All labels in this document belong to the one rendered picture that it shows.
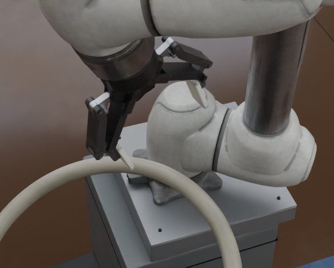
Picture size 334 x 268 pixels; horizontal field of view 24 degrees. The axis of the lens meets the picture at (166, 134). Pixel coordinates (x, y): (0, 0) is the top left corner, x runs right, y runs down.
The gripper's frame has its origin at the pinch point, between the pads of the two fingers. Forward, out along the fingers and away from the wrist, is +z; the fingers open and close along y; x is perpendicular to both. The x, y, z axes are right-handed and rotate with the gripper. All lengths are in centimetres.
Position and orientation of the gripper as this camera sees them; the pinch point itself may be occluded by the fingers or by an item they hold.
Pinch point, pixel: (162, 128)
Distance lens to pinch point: 108.8
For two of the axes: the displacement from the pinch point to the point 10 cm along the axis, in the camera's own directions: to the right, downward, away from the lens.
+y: -7.6, 6.4, -1.2
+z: 2.4, 4.4, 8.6
